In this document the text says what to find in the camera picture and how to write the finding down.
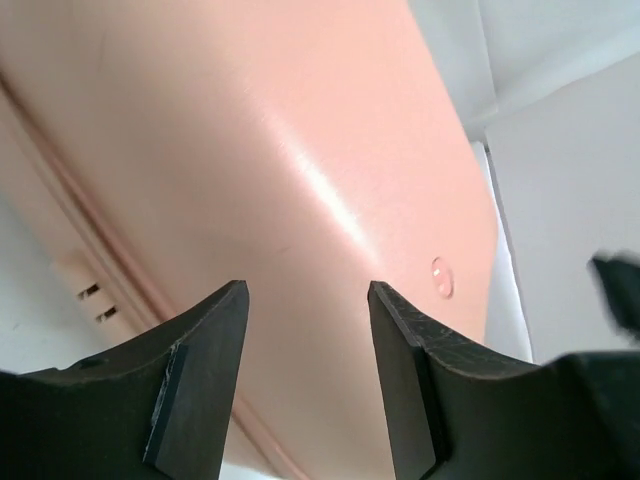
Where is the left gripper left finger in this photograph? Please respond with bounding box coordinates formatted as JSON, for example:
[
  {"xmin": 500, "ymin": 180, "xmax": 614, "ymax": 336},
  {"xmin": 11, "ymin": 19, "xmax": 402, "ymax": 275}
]
[{"xmin": 1, "ymin": 281, "xmax": 249, "ymax": 479}]

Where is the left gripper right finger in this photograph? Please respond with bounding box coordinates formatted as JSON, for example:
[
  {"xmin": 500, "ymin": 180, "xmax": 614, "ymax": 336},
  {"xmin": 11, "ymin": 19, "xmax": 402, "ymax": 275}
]
[{"xmin": 368, "ymin": 282, "xmax": 639, "ymax": 479}]

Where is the pink hard-shell suitcase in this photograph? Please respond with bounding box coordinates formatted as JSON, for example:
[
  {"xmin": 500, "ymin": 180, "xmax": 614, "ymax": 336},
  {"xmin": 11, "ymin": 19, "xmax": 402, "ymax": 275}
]
[{"xmin": 1, "ymin": 1, "xmax": 496, "ymax": 479}]

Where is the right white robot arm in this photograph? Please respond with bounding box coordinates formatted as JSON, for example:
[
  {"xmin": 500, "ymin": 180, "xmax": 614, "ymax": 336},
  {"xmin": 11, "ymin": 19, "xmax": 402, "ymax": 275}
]
[{"xmin": 589, "ymin": 252, "xmax": 639, "ymax": 344}]

